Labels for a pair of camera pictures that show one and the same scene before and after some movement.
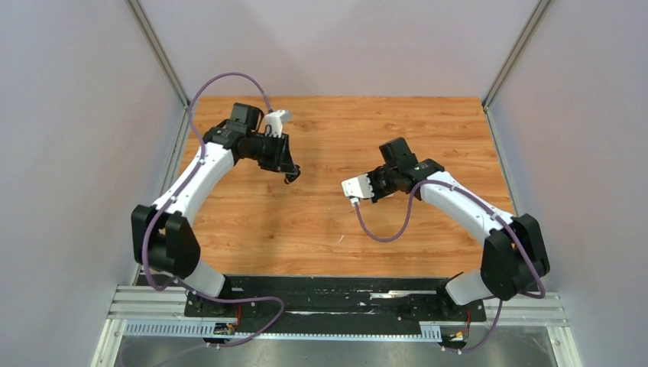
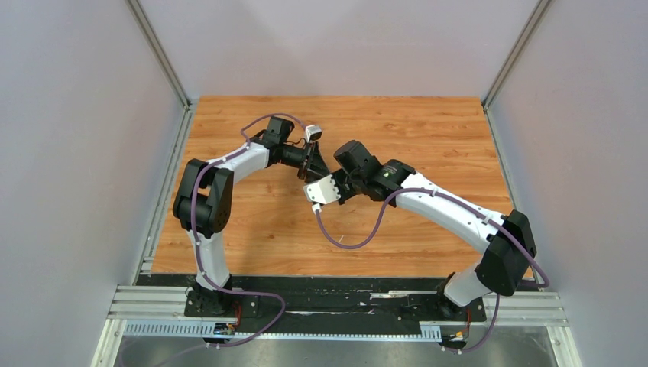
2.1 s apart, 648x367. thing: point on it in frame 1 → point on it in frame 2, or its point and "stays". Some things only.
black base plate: (334, 300) stays
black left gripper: (282, 160) → (315, 167)
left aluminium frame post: (150, 37) stays
